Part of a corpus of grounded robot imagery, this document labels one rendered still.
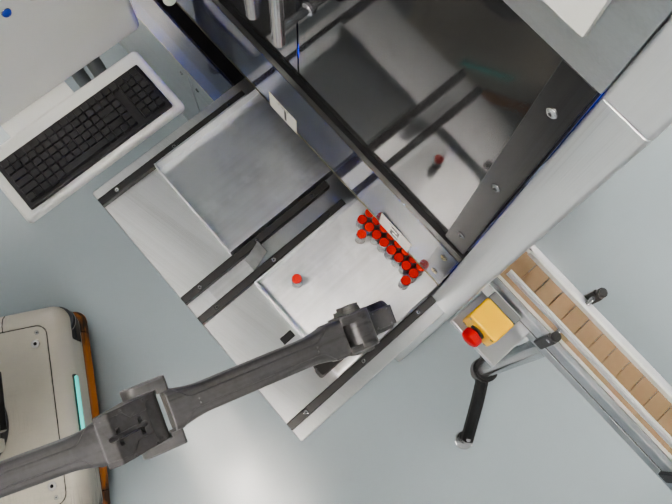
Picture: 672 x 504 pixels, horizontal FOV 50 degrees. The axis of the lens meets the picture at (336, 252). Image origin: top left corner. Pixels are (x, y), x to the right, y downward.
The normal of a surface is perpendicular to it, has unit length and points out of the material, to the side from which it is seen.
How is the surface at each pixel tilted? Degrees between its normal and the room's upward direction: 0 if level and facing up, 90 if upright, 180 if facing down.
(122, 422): 57
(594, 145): 90
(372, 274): 0
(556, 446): 0
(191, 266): 0
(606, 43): 90
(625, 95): 90
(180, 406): 20
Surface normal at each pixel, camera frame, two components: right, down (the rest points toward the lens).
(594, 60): -0.75, 0.63
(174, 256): 0.04, -0.25
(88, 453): -0.07, 0.00
